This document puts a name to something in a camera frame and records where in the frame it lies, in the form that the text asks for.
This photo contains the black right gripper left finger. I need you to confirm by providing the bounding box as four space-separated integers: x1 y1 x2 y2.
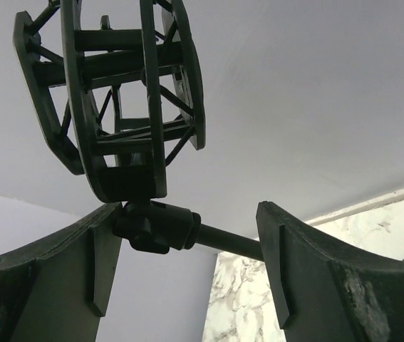
0 204 121 341

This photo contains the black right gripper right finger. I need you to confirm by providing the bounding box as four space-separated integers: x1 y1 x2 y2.
256 202 404 341

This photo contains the black shock mount round-base stand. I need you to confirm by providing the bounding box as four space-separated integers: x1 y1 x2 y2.
13 1 263 260

